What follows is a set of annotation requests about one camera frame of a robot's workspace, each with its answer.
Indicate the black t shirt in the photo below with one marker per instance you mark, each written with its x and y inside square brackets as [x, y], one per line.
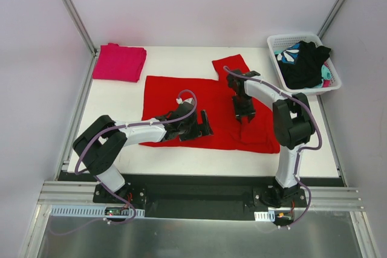
[305, 64]

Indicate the red t shirt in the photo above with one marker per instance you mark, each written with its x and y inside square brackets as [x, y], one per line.
[215, 97]

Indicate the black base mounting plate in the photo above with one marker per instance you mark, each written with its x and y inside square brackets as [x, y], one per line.
[224, 198]

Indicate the right aluminium frame post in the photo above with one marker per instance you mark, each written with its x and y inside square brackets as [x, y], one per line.
[338, 1]

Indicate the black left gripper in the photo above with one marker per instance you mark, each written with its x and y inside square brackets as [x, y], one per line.
[195, 128]

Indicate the right white cable duct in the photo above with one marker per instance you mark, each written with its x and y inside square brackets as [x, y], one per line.
[264, 216]

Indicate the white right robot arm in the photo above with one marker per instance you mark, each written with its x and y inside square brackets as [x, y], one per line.
[294, 127]

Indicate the aluminium rail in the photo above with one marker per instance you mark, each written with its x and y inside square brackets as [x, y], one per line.
[336, 199]
[67, 192]

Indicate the left aluminium frame post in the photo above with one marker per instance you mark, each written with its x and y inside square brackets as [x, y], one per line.
[80, 26]

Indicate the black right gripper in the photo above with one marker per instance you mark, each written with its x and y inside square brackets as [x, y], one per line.
[243, 110]

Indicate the aluminium frame post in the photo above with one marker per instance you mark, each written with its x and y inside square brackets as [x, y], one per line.
[338, 1]
[80, 26]

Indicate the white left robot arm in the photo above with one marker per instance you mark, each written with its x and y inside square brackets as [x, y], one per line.
[101, 143]

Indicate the left white cable duct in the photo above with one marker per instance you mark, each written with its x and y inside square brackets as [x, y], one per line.
[88, 211]

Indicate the white cable duct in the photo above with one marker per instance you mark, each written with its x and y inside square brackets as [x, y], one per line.
[88, 211]
[264, 216]

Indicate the aluminium rail left side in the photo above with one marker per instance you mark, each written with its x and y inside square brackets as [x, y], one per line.
[67, 192]

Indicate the aluminium rail right side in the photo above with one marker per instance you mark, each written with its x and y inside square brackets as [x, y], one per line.
[336, 199]

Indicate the folded magenta t shirt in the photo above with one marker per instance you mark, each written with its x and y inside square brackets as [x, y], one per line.
[119, 63]

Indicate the white plastic laundry basket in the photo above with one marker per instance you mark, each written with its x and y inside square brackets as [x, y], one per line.
[302, 63]

